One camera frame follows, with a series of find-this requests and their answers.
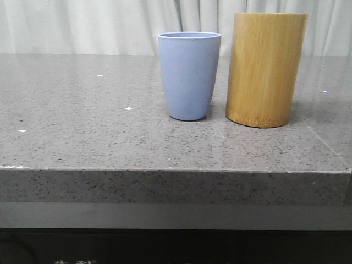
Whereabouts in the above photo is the blue plastic cup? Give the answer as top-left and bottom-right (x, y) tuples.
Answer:
(158, 31), (222, 121)

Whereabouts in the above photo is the bamboo cylindrical holder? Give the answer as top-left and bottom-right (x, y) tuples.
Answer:
(225, 13), (307, 128)

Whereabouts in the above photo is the white curtain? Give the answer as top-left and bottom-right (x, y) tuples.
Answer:
(1, 1), (351, 56)

